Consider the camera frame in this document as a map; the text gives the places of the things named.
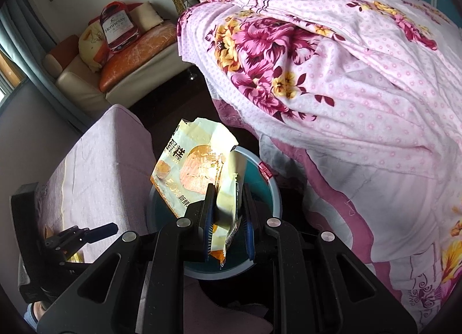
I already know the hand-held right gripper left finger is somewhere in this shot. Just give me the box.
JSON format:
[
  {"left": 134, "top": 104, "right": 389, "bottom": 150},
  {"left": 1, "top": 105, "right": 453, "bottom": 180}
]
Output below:
[{"left": 36, "top": 184, "right": 221, "bottom": 334}]

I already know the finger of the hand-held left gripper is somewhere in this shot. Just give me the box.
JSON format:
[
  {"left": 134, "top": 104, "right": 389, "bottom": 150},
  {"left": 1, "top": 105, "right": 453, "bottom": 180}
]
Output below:
[{"left": 45, "top": 223, "right": 118, "bottom": 259}]

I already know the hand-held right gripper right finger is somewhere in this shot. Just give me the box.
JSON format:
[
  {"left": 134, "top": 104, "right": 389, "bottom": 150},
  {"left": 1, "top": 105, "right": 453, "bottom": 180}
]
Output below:
[{"left": 242, "top": 184, "right": 419, "bottom": 334}]

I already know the blue plastic bucket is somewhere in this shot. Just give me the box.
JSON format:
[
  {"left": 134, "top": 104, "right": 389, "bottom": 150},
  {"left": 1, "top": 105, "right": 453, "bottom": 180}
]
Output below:
[{"left": 149, "top": 144, "right": 284, "bottom": 280}]

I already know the yellow cake snack wrapper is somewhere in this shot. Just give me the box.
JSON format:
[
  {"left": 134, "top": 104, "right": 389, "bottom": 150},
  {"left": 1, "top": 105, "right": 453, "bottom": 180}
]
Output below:
[{"left": 150, "top": 116, "right": 248, "bottom": 262}]

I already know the lilac covered mattress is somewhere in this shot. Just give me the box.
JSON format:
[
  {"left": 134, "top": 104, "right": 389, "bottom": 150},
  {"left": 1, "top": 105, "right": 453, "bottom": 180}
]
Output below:
[{"left": 34, "top": 104, "right": 275, "bottom": 334}]

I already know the pink and white bed sheet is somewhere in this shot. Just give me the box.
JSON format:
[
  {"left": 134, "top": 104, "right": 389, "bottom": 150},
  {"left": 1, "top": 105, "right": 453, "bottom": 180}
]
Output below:
[{"left": 211, "top": 98, "right": 462, "bottom": 324}]

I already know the cream leather sofa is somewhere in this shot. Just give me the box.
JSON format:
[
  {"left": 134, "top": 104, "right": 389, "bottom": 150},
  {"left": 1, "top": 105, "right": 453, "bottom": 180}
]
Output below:
[{"left": 41, "top": 2, "right": 181, "bottom": 111}]

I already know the orange seat cushion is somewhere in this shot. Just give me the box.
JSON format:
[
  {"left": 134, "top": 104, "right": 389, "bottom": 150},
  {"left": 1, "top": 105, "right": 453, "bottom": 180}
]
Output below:
[{"left": 99, "top": 24, "right": 177, "bottom": 91}]

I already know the orange armrest cushion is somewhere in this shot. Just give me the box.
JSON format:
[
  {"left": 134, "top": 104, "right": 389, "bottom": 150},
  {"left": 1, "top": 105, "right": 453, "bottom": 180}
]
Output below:
[{"left": 49, "top": 34, "right": 81, "bottom": 65}]

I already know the yellow printed pillow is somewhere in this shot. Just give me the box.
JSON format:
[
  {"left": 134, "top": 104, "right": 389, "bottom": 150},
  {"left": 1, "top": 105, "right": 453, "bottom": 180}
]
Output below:
[{"left": 77, "top": 24, "right": 109, "bottom": 73}]

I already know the grey blue curtain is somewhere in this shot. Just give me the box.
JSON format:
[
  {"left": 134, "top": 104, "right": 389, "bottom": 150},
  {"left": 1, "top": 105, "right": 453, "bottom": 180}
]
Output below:
[{"left": 0, "top": 0, "right": 87, "bottom": 133}]

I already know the pink floral blanket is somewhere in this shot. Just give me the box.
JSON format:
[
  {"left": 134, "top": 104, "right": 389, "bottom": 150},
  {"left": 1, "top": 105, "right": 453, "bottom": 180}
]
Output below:
[{"left": 176, "top": 0, "right": 462, "bottom": 266}]

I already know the beige cushion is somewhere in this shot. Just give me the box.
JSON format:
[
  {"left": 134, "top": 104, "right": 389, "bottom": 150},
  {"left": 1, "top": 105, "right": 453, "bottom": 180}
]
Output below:
[{"left": 131, "top": 1, "right": 163, "bottom": 32}]

